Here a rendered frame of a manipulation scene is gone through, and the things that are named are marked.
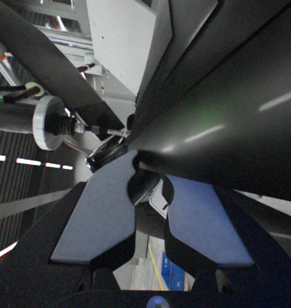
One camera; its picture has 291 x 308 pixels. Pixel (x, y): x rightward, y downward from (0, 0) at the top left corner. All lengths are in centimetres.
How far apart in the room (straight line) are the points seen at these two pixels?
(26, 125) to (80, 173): 1242
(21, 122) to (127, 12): 36
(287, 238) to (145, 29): 45
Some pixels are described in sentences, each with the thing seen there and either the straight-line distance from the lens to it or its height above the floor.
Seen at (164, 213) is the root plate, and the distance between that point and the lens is 31.
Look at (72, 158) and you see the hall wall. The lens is 1288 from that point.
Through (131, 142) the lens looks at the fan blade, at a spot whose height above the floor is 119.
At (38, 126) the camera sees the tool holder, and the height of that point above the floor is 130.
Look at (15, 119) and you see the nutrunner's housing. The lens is 27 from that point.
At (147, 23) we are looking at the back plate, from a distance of 47.
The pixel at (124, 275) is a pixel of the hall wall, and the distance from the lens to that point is 1383.
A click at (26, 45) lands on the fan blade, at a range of 36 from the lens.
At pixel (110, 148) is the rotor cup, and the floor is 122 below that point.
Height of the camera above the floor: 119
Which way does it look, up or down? 5 degrees down
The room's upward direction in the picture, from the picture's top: 82 degrees counter-clockwise
